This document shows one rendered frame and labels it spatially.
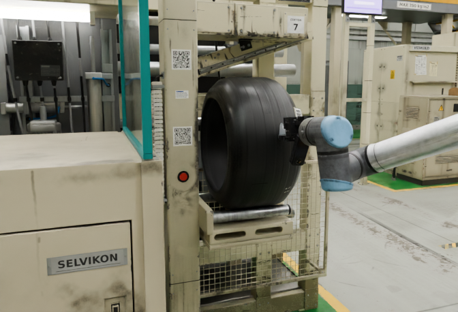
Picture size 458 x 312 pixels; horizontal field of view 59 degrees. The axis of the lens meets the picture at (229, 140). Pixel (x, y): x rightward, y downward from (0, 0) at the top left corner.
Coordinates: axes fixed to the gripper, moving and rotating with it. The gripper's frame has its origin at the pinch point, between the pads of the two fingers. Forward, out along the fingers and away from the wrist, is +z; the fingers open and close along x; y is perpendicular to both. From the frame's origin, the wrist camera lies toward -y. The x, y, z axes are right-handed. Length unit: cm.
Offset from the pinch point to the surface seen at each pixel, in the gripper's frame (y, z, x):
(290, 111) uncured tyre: 9.8, 4.1, -6.0
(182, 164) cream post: -9.0, 21.3, 32.5
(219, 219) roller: -30.7, 16.1, 20.3
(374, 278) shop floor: -110, 111, -126
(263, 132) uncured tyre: 2.3, 1.4, 6.7
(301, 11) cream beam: 59, 39, -32
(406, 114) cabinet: 16, 337, -368
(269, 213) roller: -30.8, 16.1, -1.1
